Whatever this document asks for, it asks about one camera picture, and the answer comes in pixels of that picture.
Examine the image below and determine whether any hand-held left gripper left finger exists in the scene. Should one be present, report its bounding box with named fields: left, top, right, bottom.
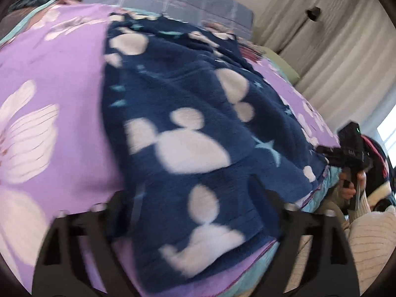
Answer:
left=32, top=191, right=138, bottom=297

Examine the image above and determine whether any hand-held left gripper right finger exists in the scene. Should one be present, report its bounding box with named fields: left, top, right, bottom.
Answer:
left=247, top=176, right=362, bottom=297

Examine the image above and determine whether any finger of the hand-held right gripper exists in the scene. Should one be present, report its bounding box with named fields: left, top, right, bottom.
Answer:
left=316, top=145, right=341, bottom=163

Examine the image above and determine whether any navy fleece garment white print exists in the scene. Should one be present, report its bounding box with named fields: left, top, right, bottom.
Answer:
left=100, top=15, right=328, bottom=288

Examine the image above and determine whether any person's right forearm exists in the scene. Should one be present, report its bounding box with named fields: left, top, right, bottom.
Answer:
left=348, top=189, right=396, bottom=288

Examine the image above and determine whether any person's right hand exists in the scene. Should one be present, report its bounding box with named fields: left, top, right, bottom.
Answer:
left=339, top=171, right=368, bottom=202

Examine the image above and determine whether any black and pink cloth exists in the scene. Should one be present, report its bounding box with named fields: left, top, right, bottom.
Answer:
left=363, top=135, right=396, bottom=194

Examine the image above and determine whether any window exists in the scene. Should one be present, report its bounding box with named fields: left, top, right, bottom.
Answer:
left=376, top=119, right=396, bottom=153

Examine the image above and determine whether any green pillow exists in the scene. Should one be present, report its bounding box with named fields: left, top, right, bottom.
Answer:
left=261, top=46, right=300, bottom=84

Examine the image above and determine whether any cream pleated curtain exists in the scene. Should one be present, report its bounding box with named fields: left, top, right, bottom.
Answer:
left=257, top=0, right=396, bottom=144

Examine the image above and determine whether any folded pink garment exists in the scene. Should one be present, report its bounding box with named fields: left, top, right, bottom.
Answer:
left=238, top=44, right=264, bottom=65

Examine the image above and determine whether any purple floral bedsheet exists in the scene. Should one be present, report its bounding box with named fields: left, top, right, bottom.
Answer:
left=0, top=1, right=341, bottom=297

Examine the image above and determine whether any small black wall fixture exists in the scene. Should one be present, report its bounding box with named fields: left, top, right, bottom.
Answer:
left=306, top=6, right=322, bottom=22

